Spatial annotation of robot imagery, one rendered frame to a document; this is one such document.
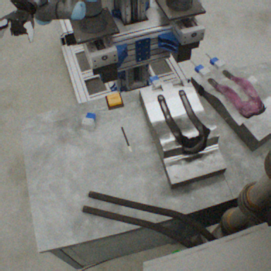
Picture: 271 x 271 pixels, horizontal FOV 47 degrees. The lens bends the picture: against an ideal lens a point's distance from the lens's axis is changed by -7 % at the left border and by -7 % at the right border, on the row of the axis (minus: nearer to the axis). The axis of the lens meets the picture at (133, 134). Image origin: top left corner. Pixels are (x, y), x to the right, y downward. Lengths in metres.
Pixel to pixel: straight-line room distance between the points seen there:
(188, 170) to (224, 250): 0.77
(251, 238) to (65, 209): 0.92
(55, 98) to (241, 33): 1.89
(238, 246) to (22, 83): 2.56
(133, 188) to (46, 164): 0.42
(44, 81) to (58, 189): 1.60
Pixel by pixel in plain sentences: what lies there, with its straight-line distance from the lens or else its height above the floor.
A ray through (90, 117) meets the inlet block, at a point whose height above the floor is 0.84.
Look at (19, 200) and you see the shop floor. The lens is 2.45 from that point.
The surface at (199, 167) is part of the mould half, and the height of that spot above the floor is 0.86.
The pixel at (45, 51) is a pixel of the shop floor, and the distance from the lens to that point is 3.21.
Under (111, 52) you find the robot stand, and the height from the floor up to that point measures 0.99.
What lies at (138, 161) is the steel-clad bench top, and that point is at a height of 0.80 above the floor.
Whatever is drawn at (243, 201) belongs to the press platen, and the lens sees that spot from 0.97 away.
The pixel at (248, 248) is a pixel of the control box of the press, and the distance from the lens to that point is 0.74.
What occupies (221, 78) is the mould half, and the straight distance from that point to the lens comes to 1.76.
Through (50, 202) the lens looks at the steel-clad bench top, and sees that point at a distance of 1.49.
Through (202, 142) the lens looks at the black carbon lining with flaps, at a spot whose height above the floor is 0.88.
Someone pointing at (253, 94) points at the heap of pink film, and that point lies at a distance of 1.69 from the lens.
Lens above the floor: 2.16
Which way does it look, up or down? 60 degrees down
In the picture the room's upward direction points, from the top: 3 degrees counter-clockwise
